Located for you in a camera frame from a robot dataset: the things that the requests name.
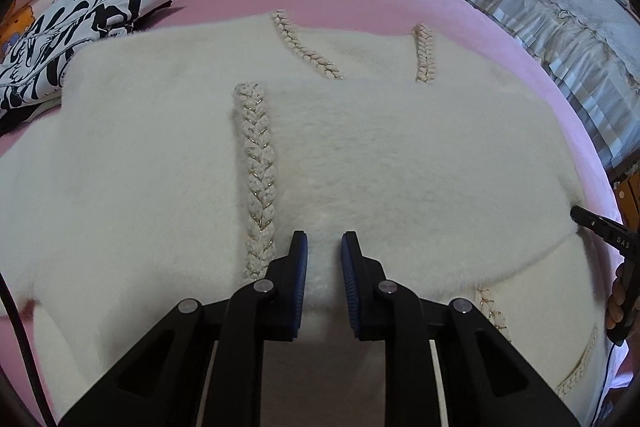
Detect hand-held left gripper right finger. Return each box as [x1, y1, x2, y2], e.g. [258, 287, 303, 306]
[340, 231, 581, 427]

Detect wooden furniture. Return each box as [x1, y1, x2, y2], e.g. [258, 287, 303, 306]
[612, 167, 640, 229]

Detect black and white printed garment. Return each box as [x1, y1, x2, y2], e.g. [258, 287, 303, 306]
[0, 0, 189, 136]

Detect person's right hand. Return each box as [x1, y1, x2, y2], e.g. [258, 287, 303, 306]
[606, 259, 627, 334]

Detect white fuzzy braided-trim sweater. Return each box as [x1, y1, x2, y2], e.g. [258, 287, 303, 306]
[0, 9, 626, 427]

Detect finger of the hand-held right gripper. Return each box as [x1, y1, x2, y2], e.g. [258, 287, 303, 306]
[570, 205, 640, 258]

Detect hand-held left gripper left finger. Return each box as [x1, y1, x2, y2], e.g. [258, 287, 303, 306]
[60, 231, 307, 427]

